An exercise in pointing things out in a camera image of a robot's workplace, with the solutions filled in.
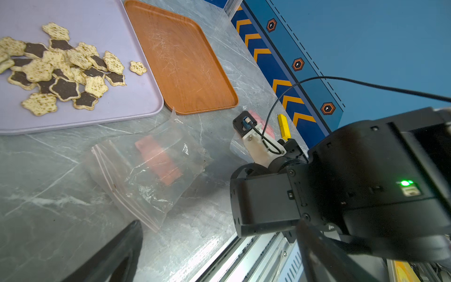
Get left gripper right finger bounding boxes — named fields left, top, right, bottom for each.
left=296, top=220, right=377, bottom=282

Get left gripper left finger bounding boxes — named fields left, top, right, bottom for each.
left=64, top=220, right=143, bottom=282

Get ziploc bag mixed cookies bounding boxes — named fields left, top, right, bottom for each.
left=83, top=112, right=213, bottom=232

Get ziploc bag pink cookies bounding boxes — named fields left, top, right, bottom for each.
left=230, top=110, right=285, bottom=168

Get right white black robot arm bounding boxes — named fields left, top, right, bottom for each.
left=230, top=108, right=451, bottom=262

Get poured mixed cookies pile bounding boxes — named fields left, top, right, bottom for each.
left=1, top=22, right=126, bottom=116

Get small yellow block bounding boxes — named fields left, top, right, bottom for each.
left=277, top=114, right=291, bottom=141

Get brown plastic tray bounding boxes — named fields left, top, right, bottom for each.
left=124, top=1, right=239, bottom=115

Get lavender plastic tray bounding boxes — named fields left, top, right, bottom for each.
left=1, top=1, right=164, bottom=135

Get aluminium front rail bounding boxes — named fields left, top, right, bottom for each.
left=191, top=233, right=306, bottom=282

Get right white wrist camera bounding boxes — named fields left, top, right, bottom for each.
left=233, top=110, right=286, bottom=168

